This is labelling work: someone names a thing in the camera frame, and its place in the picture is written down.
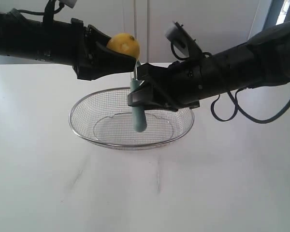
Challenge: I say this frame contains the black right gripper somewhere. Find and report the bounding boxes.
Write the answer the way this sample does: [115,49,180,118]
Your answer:
[127,54,224,112]

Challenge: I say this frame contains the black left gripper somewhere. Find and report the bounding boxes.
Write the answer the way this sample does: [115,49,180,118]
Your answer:
[71,18,135,81]

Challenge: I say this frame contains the yellow lemon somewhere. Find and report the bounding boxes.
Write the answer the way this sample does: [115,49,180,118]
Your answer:
[106,33,140,60]

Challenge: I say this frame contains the light blue vegetable peeler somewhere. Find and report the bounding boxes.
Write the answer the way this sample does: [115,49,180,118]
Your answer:
[130,61,147,132]

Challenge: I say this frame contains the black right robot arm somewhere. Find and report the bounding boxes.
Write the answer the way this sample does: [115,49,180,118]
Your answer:
[128,21,290,112]

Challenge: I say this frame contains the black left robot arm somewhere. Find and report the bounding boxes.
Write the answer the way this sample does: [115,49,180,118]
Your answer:
[0,9,136,81]

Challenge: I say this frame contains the white cabinet doors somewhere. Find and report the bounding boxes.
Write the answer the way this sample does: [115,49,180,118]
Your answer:
[0,0,274,65]

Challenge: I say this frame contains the oval steel wire mesh basket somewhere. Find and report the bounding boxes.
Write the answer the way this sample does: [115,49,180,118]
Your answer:
[69,87,195,150]

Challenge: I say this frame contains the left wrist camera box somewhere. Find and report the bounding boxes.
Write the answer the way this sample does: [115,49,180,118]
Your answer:
[59,0,77,8]

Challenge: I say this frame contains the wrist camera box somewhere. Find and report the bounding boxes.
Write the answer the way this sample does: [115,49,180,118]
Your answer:
[59,0,77,8]
[165,22,203,61]

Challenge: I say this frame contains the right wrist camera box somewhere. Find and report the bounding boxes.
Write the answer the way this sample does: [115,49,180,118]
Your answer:
[165,22,203,61]

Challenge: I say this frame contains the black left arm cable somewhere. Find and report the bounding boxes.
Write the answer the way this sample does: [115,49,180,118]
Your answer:
[11,0,66,25]

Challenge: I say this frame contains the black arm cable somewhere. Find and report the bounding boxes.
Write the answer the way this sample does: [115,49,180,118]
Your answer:
[210,83,290,124]
[11,0,66,25]

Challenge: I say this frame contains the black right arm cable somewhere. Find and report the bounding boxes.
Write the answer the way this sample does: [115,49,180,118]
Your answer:
[210,83,290,124]

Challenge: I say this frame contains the window with dark frame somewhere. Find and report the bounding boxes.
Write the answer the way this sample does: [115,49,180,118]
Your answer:
[252,0,290,34]

